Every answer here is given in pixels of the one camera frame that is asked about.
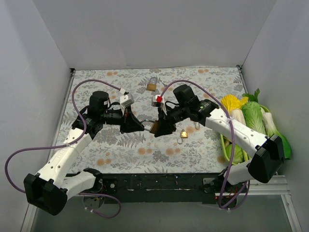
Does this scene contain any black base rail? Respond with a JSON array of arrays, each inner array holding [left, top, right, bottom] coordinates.
[[72, 173, 242, 205]]

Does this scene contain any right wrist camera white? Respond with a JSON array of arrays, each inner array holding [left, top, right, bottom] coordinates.
[[151, 95, 166, 110]]

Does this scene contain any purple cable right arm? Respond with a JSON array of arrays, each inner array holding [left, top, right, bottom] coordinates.
[[159, 80, 251, 210]]

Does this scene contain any aluminium frame rail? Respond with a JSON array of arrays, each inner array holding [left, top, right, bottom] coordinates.
[[22, 175, 301, 232]]

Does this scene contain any floral patterned table mat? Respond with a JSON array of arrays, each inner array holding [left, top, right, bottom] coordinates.
[[55, 67, 247, 174]]

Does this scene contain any green plastic basket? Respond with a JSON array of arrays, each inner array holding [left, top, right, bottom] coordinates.
[[218, 103, 271, 167]]

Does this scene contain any small brass padlock left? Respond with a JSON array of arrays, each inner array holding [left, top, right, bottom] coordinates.
[[177, 129, 188, 144]]

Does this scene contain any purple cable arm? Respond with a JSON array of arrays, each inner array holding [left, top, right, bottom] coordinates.
[[159, 80, 251, 210], [4, 79, 127, 218]]

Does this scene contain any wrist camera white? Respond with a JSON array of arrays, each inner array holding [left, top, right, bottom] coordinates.
[[120, 93, 134, 108], [151, 95, 166, 110]]

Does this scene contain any bok choy toy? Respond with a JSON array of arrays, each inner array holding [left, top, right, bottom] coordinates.
[[262, 112, 292, 159]]

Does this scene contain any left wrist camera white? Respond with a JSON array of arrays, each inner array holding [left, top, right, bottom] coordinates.
[[120, 93, 134, 108]]

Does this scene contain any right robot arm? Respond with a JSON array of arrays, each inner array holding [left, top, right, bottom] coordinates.
[[151, 84, 284, 192]]

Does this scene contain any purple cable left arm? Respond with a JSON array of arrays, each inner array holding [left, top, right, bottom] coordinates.
[[4, 79, 127, 218]]

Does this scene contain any large brass padlock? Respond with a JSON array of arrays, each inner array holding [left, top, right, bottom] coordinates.
[[140, 119, 158, 134], [146, 76, 157, 91]]

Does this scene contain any green napa cabbage toy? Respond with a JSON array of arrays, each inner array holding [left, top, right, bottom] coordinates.
[[241, 101, 266, 134]]

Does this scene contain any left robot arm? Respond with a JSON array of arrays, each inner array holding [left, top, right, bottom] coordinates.
[[24, 91, 144, 216]]

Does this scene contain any round green cabbage toy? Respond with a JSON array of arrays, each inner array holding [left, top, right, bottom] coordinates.
[[225, 144, 244, 165]]

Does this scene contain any yellow napa cabbage toy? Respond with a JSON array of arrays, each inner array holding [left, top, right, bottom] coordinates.
[[221, 95, 249, 114]]

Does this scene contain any small brass padlock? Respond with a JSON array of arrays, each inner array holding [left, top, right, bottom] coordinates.
[[194, 122, 200, 130], [177, 129, 188, 144]]

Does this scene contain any small brass padlock right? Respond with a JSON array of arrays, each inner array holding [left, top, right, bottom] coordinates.
[[194, 122, 200, 130]]

